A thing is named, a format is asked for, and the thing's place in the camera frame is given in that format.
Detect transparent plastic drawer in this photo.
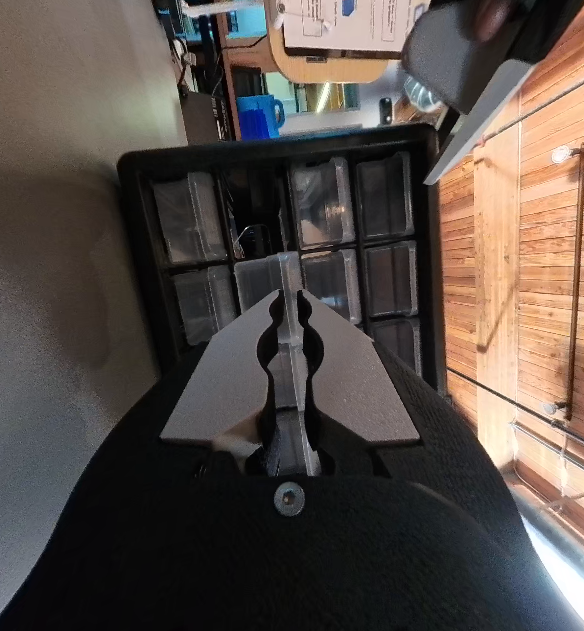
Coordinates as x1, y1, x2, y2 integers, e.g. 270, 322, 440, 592
234, 251, 322, 478

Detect blue mug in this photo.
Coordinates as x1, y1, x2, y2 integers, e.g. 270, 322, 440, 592
236, 95, 285, 141

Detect curved plywood panel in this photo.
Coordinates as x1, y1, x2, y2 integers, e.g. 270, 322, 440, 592
267, 0, 406, 84

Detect rows of small clear drawers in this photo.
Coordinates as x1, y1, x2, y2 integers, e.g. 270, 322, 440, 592
153, 152, 423, 378

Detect shiny metal object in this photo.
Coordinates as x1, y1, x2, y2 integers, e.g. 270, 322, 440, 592
404, 74, 443, 114

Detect brown wooden shelf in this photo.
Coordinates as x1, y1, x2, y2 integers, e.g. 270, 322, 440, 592
217, 15, 273, 140

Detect black equipment box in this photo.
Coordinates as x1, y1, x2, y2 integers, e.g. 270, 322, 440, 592
178, 91, 233, 145

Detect person's left hand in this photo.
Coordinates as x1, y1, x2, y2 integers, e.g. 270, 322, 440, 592
474, 0, 512, 42

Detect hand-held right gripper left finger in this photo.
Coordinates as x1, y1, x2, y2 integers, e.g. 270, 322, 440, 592
160, 290, 281, 475

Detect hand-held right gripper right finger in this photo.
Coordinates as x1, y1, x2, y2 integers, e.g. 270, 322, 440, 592
297, 290, 421, 449

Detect white paper sheet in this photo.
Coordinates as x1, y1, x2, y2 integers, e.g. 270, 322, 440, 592
284, 0, 380, 50
378, 0, 432, 47

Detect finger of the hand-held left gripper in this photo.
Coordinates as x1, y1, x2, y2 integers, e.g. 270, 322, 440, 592
422, 59, 538, 186

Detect black drawer cabinet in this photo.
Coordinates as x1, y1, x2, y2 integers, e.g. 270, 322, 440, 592
117, 123, 450, 395

